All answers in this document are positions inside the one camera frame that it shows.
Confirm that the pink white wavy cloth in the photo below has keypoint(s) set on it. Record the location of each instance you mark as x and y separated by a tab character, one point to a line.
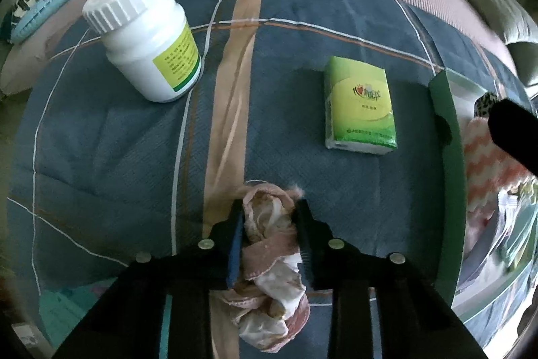
483	165

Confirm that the green tissue pack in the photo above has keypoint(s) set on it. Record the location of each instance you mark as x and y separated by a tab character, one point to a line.
361	106

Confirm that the grey pillow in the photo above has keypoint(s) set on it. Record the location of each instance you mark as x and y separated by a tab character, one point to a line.
491	1

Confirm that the light blue face mask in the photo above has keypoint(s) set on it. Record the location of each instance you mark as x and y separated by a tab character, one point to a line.
521	241

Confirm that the green white tray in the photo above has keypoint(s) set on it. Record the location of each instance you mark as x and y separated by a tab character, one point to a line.
447	174

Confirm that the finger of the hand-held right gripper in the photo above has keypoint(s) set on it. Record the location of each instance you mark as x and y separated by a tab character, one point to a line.
515	127

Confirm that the blue inflatable cushion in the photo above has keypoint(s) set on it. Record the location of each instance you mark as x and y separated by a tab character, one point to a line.
38	20

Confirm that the leopard print scrunchie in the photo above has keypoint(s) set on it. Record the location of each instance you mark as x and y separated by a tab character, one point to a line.
484	104

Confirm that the white pill bottle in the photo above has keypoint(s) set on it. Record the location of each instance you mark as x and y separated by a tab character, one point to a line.
147	47

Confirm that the blue plaid blanket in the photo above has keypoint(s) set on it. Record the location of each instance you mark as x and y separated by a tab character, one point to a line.
126	157

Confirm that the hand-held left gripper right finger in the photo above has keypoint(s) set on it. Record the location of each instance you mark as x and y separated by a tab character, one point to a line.
304	245

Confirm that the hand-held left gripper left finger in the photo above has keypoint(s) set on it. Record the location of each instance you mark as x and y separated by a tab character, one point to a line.
233	254

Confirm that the pink floral cloth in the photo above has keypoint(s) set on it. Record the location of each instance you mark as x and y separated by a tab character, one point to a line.
269	216

